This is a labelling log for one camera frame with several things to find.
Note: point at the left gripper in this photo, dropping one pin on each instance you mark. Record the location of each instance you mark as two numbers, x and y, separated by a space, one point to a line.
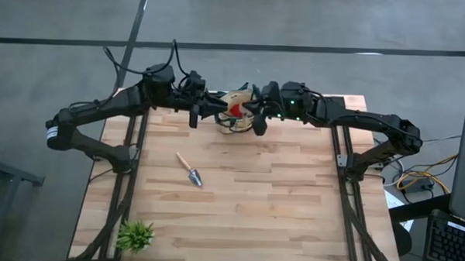
194 113

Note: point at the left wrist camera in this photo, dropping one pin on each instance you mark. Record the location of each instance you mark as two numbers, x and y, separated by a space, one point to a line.
194 82

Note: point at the grey metal stand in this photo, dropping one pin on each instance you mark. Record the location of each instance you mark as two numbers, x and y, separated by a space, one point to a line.
14 173

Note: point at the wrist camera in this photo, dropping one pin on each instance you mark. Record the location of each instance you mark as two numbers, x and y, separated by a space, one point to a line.
271 92
194 82

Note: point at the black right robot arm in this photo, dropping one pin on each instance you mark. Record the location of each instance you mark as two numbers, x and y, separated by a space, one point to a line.
372 121

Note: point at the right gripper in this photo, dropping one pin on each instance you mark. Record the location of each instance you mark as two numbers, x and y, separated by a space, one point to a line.
272 110

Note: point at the white paper sheet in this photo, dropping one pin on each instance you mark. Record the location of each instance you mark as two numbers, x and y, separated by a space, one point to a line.
393 200

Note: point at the black power adapter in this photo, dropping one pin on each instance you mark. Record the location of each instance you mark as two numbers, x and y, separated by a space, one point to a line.
416 185

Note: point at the beige gardening tool bag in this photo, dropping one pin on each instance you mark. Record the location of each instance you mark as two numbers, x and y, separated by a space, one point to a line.
238 125

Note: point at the red garden tool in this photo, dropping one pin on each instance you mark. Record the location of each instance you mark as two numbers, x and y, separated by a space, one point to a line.
236 110

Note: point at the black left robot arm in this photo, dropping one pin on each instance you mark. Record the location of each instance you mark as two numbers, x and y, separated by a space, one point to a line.
101 106

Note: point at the small green potted plant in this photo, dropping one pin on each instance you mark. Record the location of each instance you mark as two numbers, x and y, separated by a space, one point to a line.
135 236

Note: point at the black keyboard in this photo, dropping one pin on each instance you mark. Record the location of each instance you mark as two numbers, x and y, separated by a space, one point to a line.
451 242

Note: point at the black round stool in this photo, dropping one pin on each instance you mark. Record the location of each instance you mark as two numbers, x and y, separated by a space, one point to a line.
403 239

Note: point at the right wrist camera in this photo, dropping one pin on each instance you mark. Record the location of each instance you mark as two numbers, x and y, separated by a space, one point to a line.
271 92

